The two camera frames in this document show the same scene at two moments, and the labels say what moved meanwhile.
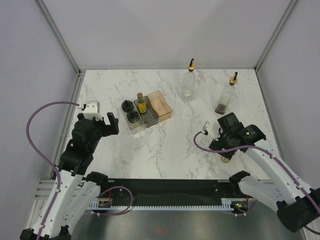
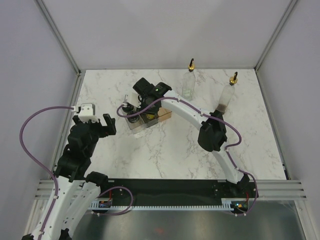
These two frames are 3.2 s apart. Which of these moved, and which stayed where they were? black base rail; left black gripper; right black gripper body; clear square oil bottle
Moved: right black gripper body
Stayed: clear square oil bottle; black base rail; left black gripper
